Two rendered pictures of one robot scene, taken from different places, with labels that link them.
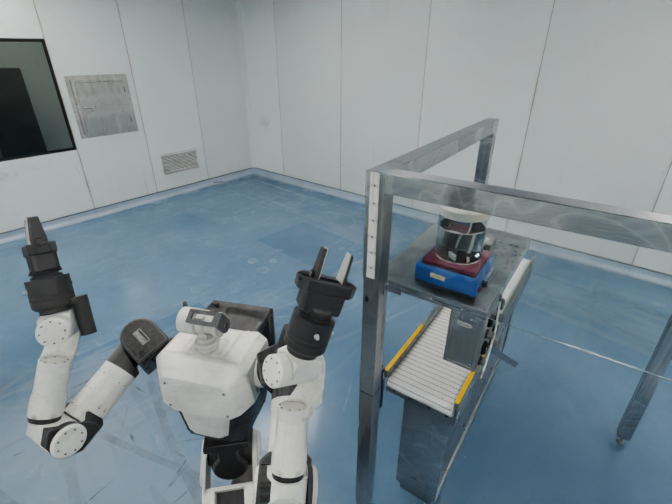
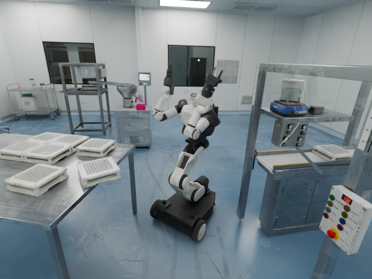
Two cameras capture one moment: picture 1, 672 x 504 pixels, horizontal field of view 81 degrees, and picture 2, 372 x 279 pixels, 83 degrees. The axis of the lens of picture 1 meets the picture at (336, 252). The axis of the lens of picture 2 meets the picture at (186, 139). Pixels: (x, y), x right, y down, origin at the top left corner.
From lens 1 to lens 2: 1.16 m
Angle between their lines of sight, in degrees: 40
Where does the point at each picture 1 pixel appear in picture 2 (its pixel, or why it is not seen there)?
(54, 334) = (164, 89)
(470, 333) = (279, 129)
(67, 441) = (158, 115)
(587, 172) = not seen: outside the picture
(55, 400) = (160, 106)
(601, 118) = not seen: outside the picture
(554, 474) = (352, 270)
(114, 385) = (172, 110)
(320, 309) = (210, 82)
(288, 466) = (190, 121)
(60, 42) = (220, 47)
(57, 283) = (169, 79)
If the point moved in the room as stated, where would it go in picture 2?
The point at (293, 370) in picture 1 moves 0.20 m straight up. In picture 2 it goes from (199, 97) to (201, 69)
